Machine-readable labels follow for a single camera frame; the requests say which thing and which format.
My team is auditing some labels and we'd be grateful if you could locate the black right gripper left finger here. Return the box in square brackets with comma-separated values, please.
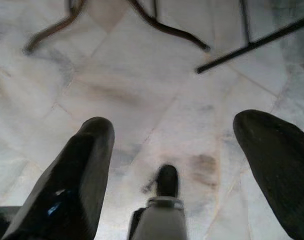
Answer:
[1, 116, 115, 240]

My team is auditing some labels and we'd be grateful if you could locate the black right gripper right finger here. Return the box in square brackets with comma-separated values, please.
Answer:
[233, 109, 304, 240]

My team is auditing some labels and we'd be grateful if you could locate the grey robot leg black foot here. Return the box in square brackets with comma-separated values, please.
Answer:
[128, 163, 187, 240]

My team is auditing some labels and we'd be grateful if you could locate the straight black table leg bar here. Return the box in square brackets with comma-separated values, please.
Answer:
[196, 0, 304, 74]

